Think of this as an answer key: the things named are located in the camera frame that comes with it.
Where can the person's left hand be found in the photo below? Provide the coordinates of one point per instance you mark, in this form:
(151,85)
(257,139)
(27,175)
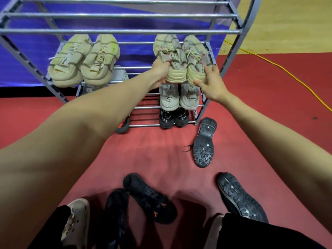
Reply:
(159,72)

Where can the person's right hand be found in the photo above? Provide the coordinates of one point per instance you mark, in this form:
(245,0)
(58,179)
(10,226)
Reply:
(214,85)

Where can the beige pink chunky sneaker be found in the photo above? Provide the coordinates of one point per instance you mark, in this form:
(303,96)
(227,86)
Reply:
(197,62)
(172,64)

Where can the white ribbed sole sneaker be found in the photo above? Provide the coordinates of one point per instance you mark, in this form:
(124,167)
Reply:
(168,97)
(190,98)

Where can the white sneaker green stripe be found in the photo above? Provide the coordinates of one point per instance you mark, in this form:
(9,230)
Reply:
(119,75)

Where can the black white knit sneaker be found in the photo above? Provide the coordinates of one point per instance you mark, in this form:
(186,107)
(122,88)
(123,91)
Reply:
(181,117)
(166,119)

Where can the grey metal shoe rack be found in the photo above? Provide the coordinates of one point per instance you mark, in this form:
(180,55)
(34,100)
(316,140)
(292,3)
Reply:
(129,15)

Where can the black red high-top shoe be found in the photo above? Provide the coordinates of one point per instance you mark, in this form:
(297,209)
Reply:
(123,127)

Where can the black sneaker orange logo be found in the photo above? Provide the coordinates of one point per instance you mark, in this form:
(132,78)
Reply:
(149,198)
(115,217)

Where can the person's right forearm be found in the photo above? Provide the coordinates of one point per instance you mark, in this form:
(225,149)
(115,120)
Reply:
(280,142)

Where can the person's left forearm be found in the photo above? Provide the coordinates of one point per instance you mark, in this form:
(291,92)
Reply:
(64,152)

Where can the person's right leg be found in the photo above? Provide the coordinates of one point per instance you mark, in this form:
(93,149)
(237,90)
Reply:
(259,235)

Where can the person's leg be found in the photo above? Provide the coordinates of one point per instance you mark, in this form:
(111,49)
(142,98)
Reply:
(49,230)
(259,235)

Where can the person's left leg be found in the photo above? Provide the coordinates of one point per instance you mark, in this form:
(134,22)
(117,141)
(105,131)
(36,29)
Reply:
(49,230)

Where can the blue cloth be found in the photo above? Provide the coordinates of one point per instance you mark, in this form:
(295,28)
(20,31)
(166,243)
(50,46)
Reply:
(23,67)

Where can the beige clog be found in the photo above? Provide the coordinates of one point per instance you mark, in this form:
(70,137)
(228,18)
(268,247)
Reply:
(214,230)
(77,223)

